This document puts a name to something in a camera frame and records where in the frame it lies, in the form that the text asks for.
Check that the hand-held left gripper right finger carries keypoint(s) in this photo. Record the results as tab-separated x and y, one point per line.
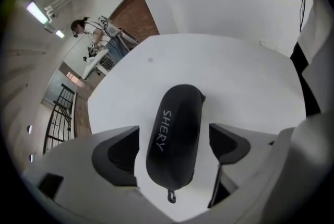
229	143

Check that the white background table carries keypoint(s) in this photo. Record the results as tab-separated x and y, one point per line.
95	62

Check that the small ceiling light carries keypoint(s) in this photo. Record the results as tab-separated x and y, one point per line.
60	33

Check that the black metal railing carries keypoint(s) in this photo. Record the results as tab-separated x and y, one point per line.
61	113

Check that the black glasses case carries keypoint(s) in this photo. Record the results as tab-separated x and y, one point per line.
174	134

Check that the white wall socket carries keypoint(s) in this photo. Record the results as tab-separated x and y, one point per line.
261	43

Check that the long ceiling light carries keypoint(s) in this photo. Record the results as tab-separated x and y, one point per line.
37	12

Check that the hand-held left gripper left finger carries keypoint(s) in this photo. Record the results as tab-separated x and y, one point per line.
78	160

